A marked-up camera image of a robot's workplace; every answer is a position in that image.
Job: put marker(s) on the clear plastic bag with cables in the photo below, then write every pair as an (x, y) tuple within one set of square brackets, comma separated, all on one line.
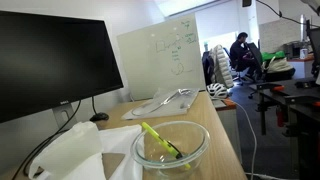
[(175, 102)]

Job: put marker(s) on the black computer mouse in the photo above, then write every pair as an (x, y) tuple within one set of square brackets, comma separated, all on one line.
[(99, 116)]

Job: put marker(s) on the black Dell computer monitor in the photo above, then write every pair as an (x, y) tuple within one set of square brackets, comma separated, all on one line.
[(50, 61)]

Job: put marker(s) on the seated person in dark clothes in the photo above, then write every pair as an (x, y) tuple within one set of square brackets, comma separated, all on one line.
[(240, 56)]

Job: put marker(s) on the white whiteboard panel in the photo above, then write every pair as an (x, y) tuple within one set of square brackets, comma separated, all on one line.
[(165, 55)]

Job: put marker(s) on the white bicycle helmet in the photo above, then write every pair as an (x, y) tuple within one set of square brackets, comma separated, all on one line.
[(217, 90)]

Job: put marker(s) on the yellow green marker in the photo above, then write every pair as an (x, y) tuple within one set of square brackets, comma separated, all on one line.
[(167, 146)]

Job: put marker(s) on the white cloth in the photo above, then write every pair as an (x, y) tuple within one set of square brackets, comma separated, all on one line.
[(86, 153)]

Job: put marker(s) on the orange cabinet top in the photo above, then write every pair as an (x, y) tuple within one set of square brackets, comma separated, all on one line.
[(224, 104)]

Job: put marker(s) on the clear glass bowl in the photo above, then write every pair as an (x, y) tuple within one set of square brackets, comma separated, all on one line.
[(190, 138)]

